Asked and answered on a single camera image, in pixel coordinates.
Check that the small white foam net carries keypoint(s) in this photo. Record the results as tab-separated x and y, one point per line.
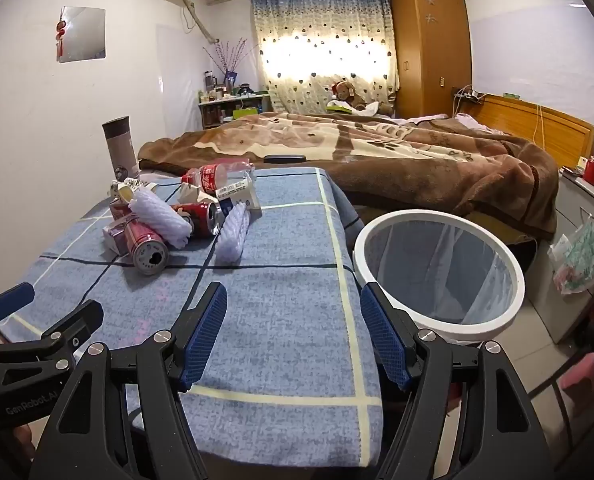
232	237

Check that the brown bed base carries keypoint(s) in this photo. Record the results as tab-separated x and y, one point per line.
487	220

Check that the red jar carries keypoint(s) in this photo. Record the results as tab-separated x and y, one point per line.
591	172

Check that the printed paper cup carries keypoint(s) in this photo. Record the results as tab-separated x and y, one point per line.
127	190

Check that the large white foam net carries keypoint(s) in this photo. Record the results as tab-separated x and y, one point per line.
159	217

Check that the red hanging ornament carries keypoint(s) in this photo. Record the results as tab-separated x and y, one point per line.
61	40

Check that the cluttered white shelf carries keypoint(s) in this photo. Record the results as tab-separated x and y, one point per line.
217	110

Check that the wall mirror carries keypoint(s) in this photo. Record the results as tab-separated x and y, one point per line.
84	35

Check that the beige paper cup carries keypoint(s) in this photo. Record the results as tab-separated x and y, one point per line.
191	193

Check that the crushed red soda can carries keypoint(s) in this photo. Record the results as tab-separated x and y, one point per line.
147	247
202	217

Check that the purple flower branches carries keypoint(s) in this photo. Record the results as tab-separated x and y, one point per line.
229	60

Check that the brown printed blanket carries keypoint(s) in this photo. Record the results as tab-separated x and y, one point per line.
427	170

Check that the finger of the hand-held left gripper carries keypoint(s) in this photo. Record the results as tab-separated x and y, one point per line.
12	301
79	317

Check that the white labelled box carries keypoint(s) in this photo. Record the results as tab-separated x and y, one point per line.
237	192

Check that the white round trash bin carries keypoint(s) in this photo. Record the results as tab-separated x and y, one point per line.
457	332

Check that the grey thermos bottle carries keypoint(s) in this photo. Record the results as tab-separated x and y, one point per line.
119	150

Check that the clear plastic bottle red label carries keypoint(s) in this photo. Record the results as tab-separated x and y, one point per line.
209	177

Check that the blue checked tablecloth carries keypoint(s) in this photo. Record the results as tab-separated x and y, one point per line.
277	285

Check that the brown teddy bear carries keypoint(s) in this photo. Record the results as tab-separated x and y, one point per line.
347	92

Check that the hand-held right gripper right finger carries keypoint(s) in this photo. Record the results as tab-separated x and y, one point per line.
384	335

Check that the power strip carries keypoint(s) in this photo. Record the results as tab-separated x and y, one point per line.
467	94

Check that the wooden wardrobe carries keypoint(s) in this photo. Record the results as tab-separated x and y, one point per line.
427	50

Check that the grey nightstand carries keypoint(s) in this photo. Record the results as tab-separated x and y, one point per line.
572	315

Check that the pink stool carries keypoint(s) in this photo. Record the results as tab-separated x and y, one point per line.
582	380

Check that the patterned window curtain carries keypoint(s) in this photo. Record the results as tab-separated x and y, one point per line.
322	20

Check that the air conditioner pipe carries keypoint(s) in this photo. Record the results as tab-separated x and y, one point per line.
199	25

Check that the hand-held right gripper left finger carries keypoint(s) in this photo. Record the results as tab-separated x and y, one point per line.
204	335

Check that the wooden headboard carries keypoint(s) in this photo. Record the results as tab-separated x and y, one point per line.
552	130

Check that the green flat box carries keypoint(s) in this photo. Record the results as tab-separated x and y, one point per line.
339	106

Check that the dark flat phone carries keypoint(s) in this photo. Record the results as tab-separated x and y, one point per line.
284	158

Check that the pink bed sheet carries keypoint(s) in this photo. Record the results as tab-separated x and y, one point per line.
427	121

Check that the hanging plastic bag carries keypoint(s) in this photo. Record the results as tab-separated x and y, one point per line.
577	255

